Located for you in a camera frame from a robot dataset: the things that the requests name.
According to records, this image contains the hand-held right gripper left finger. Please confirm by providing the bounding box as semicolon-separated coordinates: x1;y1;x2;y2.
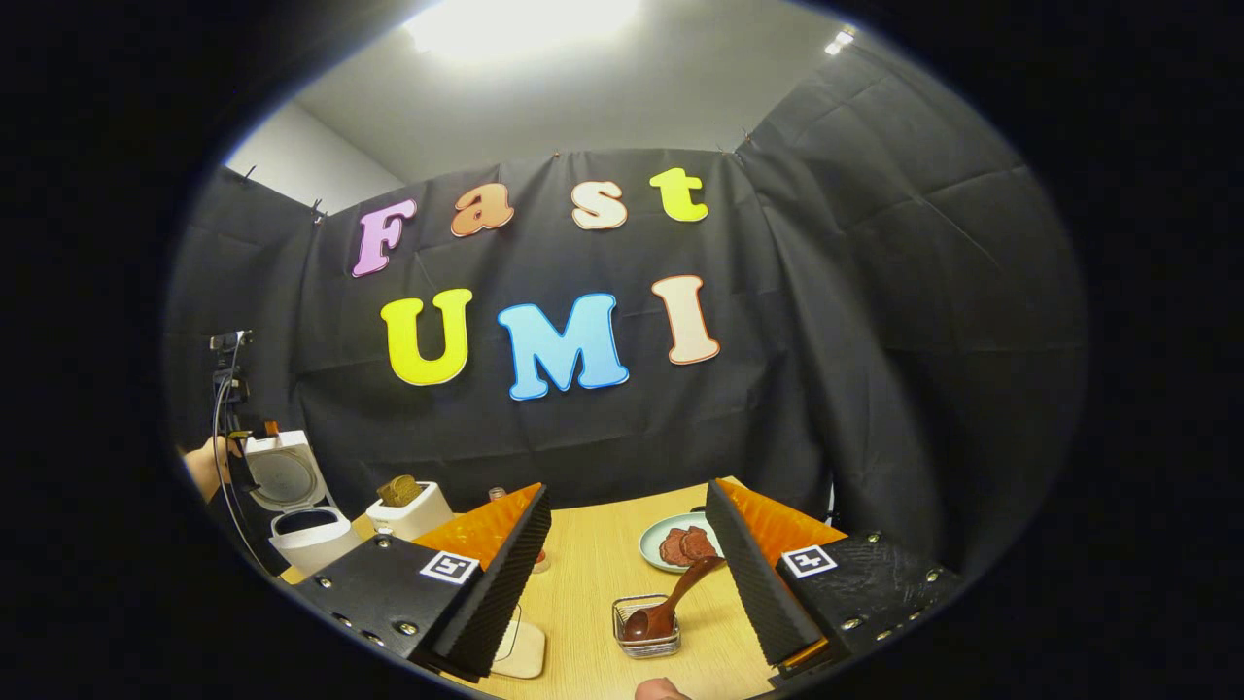
292;483;552;682

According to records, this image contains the clear plastic water bottle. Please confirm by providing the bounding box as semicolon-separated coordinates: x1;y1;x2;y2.
488;486;551;575

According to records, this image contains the white toaster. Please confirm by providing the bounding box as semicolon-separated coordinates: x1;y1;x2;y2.
365;481;455;543

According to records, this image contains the dark wooden spoon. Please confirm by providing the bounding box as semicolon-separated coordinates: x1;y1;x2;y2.
622;555;725;643

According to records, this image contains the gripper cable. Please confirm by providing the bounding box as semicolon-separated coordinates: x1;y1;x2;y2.
212;369;278;577

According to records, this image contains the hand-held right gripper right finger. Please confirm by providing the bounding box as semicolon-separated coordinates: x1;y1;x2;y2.
705;476;965;682

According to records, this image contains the light green plate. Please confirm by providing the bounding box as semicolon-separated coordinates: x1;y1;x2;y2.
639;511;725;574

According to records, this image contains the black backdrop cloth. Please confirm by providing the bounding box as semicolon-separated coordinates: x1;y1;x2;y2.
163;44;1088;575

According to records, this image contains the white rice cooker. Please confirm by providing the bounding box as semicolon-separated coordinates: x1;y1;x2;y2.
243;431;365;577

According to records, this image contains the large ceiling light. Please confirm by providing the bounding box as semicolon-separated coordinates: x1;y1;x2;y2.
403;0;642;64

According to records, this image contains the clear rice container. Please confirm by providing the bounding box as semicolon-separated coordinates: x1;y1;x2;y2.
491;605;547;680

